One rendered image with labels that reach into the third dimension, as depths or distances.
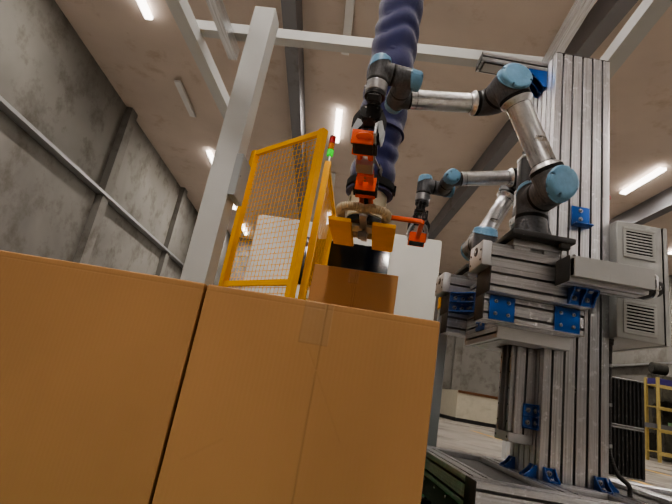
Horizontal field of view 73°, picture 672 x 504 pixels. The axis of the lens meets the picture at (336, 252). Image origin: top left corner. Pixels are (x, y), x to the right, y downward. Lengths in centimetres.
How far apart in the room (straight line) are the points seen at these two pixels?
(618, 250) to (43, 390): 190
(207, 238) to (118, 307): 216
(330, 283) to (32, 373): 146
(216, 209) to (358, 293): 129
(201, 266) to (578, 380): 211
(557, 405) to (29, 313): 165
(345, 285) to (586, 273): 101
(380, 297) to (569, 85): 127
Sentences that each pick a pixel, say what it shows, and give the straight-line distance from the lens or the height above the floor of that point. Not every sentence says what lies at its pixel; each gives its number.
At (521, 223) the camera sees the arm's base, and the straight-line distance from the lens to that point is 180.
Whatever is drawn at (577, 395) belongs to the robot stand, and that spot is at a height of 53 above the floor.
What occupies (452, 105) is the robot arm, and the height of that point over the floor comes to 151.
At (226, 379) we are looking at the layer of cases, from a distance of 78.
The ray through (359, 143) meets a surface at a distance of 152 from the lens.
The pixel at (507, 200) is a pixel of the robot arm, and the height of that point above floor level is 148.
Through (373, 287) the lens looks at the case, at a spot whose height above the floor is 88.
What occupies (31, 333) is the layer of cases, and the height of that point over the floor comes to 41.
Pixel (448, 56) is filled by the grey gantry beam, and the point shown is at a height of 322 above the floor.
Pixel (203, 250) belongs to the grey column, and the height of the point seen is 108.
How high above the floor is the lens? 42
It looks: 16 degrees up
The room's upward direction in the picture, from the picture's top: 10 degrees clockwise
